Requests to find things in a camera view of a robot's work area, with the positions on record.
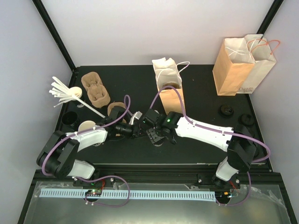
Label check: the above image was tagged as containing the brown pulp cup carrier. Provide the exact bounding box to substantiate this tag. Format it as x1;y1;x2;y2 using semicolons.
163;82;181;90

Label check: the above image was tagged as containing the stack of paper cups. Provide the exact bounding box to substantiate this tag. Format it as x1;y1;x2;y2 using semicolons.
78;120;101;147

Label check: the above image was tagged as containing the small brown paper bag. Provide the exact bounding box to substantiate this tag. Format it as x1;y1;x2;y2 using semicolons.
152;57;190;114

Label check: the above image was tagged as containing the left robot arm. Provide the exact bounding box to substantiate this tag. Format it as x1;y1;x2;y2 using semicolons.
36;106;143;186

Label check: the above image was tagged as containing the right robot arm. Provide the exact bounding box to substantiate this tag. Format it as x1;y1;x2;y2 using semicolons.
141;109;256;188

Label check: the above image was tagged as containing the stack of pulp cup carriers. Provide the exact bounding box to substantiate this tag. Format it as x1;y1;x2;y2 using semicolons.
81;71;110;108

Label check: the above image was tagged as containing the cup holding straws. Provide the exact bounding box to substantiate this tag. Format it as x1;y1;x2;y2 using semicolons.
69;86;82;98

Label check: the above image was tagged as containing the black cup lids stack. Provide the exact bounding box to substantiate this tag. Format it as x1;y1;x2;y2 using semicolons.
239;114;255;126

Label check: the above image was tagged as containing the large brown paper bag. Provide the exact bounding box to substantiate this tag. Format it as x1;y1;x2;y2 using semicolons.
213;37;255;96

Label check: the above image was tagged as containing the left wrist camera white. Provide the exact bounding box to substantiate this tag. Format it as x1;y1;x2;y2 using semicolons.
129;111;142;125

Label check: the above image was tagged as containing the light blue cable duct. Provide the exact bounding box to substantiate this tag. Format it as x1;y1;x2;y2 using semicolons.
39;189;216;202

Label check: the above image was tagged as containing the white paper bag orange handle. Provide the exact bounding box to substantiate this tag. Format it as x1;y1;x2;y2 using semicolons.
238;34;280;94

